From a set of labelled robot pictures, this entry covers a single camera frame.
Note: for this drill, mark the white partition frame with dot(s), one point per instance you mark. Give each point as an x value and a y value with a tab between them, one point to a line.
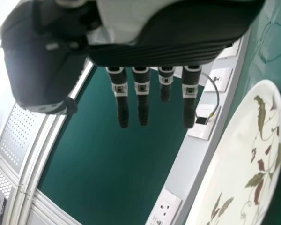
44	152

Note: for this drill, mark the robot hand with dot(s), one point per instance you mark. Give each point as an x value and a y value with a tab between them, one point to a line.
178	35

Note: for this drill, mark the plate with brown leaf pattern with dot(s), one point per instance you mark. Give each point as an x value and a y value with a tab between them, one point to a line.
236	164

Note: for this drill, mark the white socket strip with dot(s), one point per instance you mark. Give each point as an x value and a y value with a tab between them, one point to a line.
194	164

